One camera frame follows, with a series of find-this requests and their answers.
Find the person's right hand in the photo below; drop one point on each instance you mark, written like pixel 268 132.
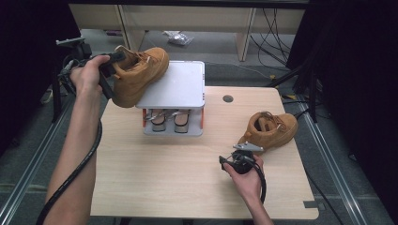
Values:
pixel 250 184

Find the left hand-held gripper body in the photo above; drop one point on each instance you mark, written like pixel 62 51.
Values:
pixel 83 51

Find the clear plastic bag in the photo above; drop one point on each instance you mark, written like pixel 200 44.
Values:
pixel 178 38

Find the tan suede boot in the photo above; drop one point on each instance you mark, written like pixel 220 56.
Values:
pixel 137 78
pixel 272 137

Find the aluminium floor rail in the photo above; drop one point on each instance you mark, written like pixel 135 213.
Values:
pixel 37 159
pixel 338 173

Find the person's left hand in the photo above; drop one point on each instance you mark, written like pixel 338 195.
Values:
pixel 87 76

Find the black curtain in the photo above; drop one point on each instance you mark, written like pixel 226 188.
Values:
pixel 359 78
pixel 18 93

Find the beige wooden cabinet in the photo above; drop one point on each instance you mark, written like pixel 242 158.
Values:
pixel 187 18

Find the white shoe rack orange braces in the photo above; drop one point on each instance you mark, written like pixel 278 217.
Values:
pixel 181 84

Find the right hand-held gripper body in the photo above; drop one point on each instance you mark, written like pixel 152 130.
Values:
pixel 244 164

